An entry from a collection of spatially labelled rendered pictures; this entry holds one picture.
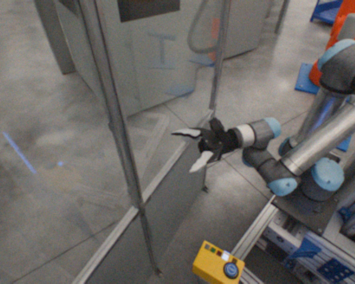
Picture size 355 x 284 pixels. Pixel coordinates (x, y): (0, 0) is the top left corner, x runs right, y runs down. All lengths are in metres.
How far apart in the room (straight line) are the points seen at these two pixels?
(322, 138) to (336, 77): 0.20
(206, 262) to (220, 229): 1.26
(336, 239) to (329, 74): 0.73
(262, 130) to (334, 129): 0.19
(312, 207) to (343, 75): 0.55
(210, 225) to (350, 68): 1.68
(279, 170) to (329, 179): 0.27
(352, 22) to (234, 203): 2.73
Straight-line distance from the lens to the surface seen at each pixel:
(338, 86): 0.88
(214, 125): 0.64
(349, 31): 3.92
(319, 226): 1.16
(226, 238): 2.15
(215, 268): 0.93
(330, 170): 1.04
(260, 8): 4.80
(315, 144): 0.78
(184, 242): 2.09
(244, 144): 0.75
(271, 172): 0.80
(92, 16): 0.57
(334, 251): 1.27
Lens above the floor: 1.96
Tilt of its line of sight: 46 degrees down
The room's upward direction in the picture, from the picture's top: straight up
